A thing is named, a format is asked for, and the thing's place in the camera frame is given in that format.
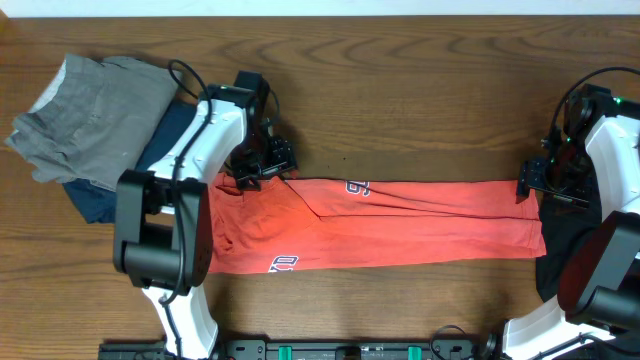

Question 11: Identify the red t-shirt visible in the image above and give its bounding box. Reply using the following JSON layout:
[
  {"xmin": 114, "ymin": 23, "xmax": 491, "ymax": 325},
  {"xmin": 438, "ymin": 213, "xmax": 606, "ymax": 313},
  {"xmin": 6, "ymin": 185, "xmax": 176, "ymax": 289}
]
[{"xmin": 209, "ymin": 174, "xmax": 546, "ymax": 274}]

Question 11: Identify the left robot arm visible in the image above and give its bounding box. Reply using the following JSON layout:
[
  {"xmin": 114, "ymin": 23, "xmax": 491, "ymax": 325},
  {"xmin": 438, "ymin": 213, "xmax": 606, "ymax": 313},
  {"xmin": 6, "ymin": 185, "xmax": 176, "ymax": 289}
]
[{"xmin": 99, "ymin": 71, "xmax": 297, "ymax": 359}]

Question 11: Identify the black garment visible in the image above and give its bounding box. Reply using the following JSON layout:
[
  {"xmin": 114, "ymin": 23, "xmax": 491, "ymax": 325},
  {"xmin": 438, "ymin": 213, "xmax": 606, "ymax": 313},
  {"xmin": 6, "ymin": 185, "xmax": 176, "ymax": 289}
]
[{"xmin": 535, "ymin": 191, "xmax": 602, "ymax": 302}]

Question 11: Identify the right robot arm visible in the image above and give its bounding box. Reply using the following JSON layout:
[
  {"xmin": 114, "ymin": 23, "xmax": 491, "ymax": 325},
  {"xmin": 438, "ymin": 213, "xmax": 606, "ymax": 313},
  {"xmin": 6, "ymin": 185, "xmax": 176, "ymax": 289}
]
[{"xmin": 486, "ymin": 84, "xmax": 639, "ymax": 359}]

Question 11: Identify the grey folded garment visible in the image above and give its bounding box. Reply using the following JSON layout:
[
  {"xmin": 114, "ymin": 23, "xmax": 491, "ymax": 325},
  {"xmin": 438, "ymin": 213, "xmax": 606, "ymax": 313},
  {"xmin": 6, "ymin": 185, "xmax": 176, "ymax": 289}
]
[{"xmin": 5, "ymin": 54, "xmax": 177, "ymax": 191}]

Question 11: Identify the navy folded garment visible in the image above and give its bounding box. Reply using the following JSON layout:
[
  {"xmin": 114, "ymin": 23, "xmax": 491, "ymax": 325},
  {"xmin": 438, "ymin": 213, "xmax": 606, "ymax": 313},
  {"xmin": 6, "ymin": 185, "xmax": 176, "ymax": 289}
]
[{"xmin": 63, "ymin": 100, "xmax": 196, "ymax": 224}]

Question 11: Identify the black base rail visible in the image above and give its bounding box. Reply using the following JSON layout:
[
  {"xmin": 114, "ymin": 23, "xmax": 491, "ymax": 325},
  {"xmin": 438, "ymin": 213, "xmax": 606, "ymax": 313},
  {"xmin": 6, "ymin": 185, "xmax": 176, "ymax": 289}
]
[{"xmin": 98, "ymin": 324, "xmax": 496, "ymax": 360}]

